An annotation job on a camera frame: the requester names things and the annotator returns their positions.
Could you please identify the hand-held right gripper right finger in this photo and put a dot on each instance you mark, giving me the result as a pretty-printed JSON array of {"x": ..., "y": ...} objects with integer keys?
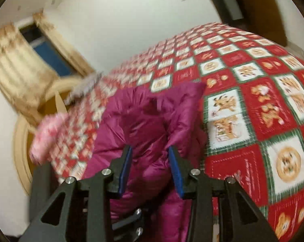
[{"x": 177, "y": 174}]

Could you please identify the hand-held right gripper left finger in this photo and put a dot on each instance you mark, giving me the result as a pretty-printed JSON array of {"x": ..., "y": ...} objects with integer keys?
[{"x": 123, "y": 171}]

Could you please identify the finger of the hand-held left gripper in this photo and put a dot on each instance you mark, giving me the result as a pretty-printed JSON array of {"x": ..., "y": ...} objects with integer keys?
[{"x": 128, "y": 225}]

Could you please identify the magenta puffer jacket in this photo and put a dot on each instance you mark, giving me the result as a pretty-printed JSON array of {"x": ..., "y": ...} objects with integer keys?
[{"x": 147, "y": 131}]

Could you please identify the cream wooden headboard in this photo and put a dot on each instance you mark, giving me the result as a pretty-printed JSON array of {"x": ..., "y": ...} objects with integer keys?
[{"x": 19, "y": 141}]

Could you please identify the pink folded blanket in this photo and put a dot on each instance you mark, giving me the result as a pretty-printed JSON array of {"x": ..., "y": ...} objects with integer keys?
[{"x": 51, "y": 133}]

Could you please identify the striped pillow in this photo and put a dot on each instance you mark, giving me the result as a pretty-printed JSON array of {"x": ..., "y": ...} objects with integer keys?
[{"x": 84, "y": 87}]

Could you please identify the beige patterned curtain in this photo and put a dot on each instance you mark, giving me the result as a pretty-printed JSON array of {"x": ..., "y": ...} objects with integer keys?
[
  {"x": 16, "y": 73},
  {"x": 63, "y": 45}
]

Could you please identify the red checked bedspread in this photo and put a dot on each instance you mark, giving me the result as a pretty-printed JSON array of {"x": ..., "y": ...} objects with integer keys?
[{"x": 230, "y": 63}]

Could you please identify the window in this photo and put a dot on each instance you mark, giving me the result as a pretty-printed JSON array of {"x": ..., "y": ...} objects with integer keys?
[{"x": 51, "y": 53}]

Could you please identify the brown wooden door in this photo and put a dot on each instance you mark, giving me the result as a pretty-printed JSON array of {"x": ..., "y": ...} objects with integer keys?
[{"x": 262, "y": 10}]

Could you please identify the dark wooden door frame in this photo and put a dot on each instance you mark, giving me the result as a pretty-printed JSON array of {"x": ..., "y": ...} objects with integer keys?
[{"x": 222, "y": 2}]

